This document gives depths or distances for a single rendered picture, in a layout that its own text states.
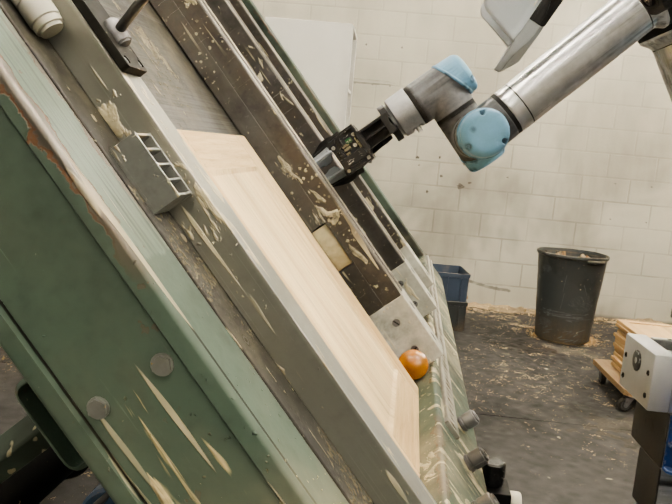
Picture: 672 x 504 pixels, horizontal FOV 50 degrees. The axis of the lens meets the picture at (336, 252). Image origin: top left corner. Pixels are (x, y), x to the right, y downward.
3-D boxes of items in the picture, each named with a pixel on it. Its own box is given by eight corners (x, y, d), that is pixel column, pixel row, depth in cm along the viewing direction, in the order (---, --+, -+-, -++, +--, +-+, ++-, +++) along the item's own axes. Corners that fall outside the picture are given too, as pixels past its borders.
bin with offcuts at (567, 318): (606, 351, 514) (620, 260, 504) (533, 343, 516) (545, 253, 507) (586, 333, 565) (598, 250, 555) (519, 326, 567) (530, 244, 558)
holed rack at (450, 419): (456, 440, 100) (460, 437, 100) (444, 422, 100) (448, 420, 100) (430, 262, 263) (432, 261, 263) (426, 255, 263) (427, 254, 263)
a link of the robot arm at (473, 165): (475, 176, 121) (438, 122, 120) (468, 174, 132) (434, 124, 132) (515, 149, 120) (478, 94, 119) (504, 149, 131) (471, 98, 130)
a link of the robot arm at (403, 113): (402, 90, 131) (427, 127, 132) (381, 105, 132) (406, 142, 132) (401, 86, 124) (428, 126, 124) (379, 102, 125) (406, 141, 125)
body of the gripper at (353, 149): (322, 142, 125) (380, 100, 123) (327, 142, 134) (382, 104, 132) (347, 178, 126) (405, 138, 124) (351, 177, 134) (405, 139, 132)
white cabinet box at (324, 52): (326, 331, 500) (353, 23, 471) (242, 322, 503) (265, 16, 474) (332, 311, 561) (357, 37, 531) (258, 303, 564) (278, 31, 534)
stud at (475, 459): (472, 476, 95) (491, 465, 94) (461, 461, 94) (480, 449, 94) (470, 468, 97) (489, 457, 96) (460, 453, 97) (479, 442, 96)
